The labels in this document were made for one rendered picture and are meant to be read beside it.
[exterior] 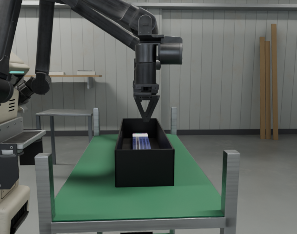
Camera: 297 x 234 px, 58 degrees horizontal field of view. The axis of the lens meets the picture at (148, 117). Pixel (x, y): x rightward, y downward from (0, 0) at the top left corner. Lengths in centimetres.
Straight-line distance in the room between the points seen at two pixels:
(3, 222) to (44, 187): 52
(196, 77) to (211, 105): 68
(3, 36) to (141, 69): 41
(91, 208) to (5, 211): 49
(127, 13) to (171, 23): 503
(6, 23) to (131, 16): 36
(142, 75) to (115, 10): 19
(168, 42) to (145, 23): 8
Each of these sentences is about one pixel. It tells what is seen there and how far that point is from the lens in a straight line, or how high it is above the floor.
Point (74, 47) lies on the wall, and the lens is 582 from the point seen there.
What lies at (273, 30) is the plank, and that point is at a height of 215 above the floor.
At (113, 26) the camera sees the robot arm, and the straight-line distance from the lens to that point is 125.
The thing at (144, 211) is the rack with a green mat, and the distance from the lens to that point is 68.
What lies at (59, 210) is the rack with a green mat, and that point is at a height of 95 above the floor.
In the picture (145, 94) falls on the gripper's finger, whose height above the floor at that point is 122.
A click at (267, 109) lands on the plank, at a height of 58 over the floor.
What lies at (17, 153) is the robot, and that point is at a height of 101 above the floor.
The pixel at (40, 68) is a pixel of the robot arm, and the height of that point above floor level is 130.
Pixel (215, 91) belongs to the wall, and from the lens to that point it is 590.
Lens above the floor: 127
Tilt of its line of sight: 9 degrees down
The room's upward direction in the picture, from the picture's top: straight up
